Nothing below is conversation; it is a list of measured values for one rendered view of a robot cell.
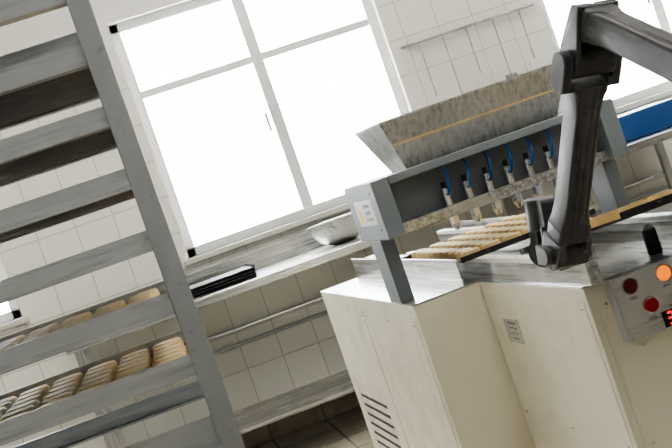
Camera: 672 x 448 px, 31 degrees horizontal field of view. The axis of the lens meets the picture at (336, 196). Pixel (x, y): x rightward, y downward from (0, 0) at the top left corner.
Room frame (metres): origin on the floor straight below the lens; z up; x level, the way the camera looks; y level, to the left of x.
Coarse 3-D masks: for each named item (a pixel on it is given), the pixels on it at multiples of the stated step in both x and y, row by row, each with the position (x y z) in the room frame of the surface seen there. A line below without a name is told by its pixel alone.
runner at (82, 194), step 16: (112, 176) 1.66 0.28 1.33; (64, 192) 1.65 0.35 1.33; (80, 192) 1.65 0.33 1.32; (96, 192) 1.66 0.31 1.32; (112, 192) 1.66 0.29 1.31; (16, 208) 1.64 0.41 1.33; (32, 208) 1.64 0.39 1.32; (48, 208) 1.65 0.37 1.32; (64, 208) 1.65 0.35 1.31; (0, 224) 1.64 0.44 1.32; (16, 224) 1.64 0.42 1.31
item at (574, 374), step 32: (608, 256) 2.82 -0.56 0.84; (640, 256) 2.66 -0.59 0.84; (512, 288) 2.95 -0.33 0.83; (544, 288) 2.74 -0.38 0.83; (576, 288) 2.56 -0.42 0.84; (512, 320) 3.02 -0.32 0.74; (544, 320) 2.80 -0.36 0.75; (576, 320) 2.61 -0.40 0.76; (608, 320) 2.52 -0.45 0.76; (512, 352) 3.11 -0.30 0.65; (544, 352) 2.87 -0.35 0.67; (576, 352) 2.67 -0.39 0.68; (608, 352) 2.52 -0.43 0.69; (640, 352) 2.53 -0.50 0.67; (544, 384) 2.95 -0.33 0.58; (576, 384) 2.74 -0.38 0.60; (608, 384) 2.55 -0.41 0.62; (640, 384) 2.53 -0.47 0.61; (544, 416) 3.03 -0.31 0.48; (576, 416) 2.81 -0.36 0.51; (608, 416) 2.61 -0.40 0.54; (640, 416) 2.52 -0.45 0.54
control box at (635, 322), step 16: (624, 272) 2.53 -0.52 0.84; (640, 272) 2.51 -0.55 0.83; (656, 272) 2.52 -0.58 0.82; (608, 288) 2.51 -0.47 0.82; (640, 288) 2.51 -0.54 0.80; (656, 288) 2.52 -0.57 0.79; (624, 304) 2.50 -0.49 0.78; (640, 304) 2.51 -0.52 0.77; (624, 320) 2.50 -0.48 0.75; (640, 320) 2.51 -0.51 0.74; (656, 320) 2.51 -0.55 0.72; (624, 336) 2.52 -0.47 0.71; (640, 336) 2.50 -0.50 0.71
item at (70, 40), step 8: (56, 40) 2.07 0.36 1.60; (64, 40) 2.07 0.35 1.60; (72, 40) 2.07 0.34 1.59; (32, 48) 2.06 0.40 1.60; (40, 48) 2.07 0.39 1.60; (48, 48) 2.07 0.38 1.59; (56, 48) 2.07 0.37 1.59; (64, 48) 2.07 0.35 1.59; (0, 56) 2.06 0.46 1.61; (8, 56) 2.06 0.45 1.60; (16, 56) 2.06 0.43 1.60; (24, 56) 2.06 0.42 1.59; (32, 56) 2.06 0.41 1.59; (40, 56) 2.06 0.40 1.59; (0, 64) 2.05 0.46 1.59; (8, 64) 2.06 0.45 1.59
